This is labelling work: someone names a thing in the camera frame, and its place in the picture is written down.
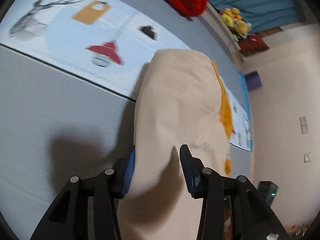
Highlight beige and orange jacket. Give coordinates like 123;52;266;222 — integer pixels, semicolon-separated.
117;49;232;239

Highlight purple rolled mat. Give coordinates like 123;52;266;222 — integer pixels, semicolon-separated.
244;71;263;92

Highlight grey printed bed sheet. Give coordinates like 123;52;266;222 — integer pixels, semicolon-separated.
0;0;254;240

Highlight yellow plush toys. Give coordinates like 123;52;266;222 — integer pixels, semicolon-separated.
220;7;252;41

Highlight blue curtain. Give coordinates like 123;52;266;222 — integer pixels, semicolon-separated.
209;0;306;33

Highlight black camera box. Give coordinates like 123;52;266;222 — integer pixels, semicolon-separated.
257;180;278;206

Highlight white wall socket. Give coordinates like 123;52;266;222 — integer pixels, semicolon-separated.
304;153;311;163

